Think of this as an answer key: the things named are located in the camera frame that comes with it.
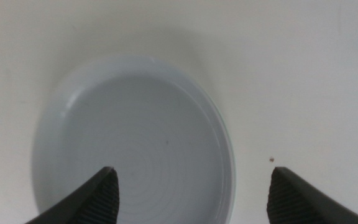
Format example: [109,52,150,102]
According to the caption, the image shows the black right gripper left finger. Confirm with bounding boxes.
[24,166,120,224]

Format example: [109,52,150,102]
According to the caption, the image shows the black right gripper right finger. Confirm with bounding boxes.
[266,166,358,224]

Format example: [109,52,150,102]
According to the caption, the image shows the grey shallow bowl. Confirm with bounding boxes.
[31,55,236,224]

